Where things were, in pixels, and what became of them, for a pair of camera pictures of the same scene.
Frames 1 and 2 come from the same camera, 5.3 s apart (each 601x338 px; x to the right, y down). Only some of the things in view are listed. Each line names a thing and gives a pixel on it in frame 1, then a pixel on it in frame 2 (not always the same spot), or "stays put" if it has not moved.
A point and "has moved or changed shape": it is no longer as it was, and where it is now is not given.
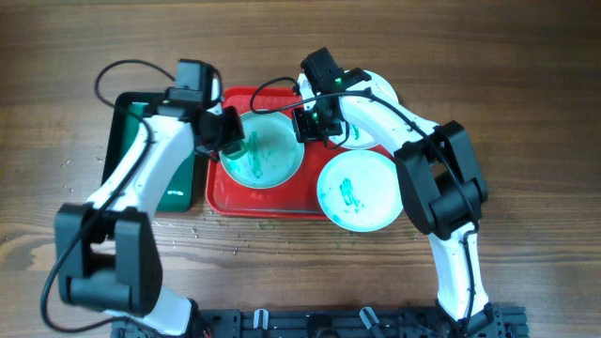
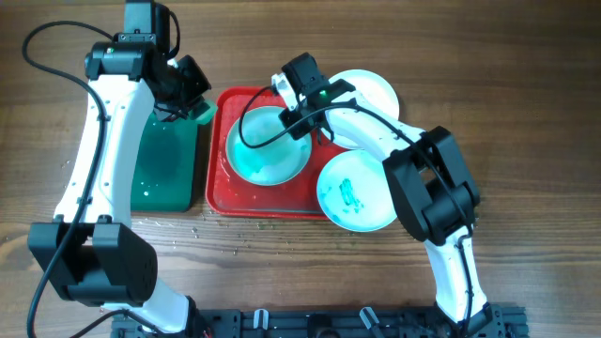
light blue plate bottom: [361, 191] stays put
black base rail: [500, 321] stays put
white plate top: [360, 135] stays put
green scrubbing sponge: [234, 149] has moved or changed shape
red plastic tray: [298, 198] stays put
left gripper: [234, 131] to [199, 85]
